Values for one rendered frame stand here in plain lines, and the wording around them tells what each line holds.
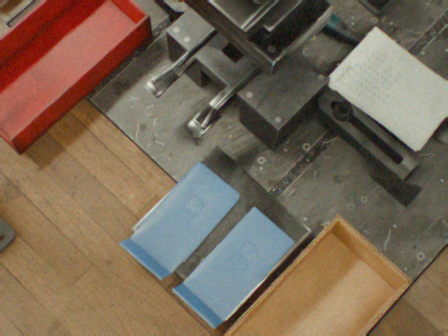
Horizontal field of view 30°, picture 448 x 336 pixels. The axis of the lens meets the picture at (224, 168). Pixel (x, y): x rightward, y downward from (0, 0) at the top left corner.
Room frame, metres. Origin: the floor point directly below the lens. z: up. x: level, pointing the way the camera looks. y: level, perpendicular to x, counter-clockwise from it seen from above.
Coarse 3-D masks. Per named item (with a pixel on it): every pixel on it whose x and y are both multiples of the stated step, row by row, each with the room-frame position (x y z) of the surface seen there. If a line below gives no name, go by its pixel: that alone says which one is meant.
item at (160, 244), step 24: (192, 192) 0.31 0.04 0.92; (216, 192) 0.31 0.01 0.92; (168, 216) 0.27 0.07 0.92; (192, 216) 0.28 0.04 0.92; (216, 216) 0.28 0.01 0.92; (144, 240) 0.24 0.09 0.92; (168, 240) 0.24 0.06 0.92; (192, 240) 0.24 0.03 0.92; (144, 264) 0.20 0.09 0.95; (168, 264) 0.21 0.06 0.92
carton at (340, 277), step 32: (320, 256) 0.24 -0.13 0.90; (352, 256) 0.24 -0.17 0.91; (384, 256) 0.23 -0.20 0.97; (288, 288) 0.20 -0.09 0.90; (320, 288) 0.20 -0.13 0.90; (352, 288) 0.20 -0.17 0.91; (384, 288) 0.20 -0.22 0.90; (256, 320) 0.15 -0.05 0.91; (288, 320) 0.15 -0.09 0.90; (320, 320) 0.16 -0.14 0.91; (352, 320) 0.16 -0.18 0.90
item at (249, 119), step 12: (168, 36) 0.50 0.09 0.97; (168, 48) 0.51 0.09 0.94; (180, 48) 0.49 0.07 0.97; (228, 48) 0.50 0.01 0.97; (192, 72) 0.48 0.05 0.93; (204, 72) 0.46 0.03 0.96; (204, 84) 0.47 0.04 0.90; (240, 108) 0.42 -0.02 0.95; (312, 108) 0.44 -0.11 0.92; (240, 120) 0.42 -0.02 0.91; (252, 120) 0.41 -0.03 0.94; (300, 120) 0.42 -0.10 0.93; (252, 132) 0.40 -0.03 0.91; (264, 132) 0.39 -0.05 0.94; (276, 132) 0.38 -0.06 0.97; (288, 132) 0.40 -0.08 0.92; (264, 144) 0.39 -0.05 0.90; (276, 144) 0.38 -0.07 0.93
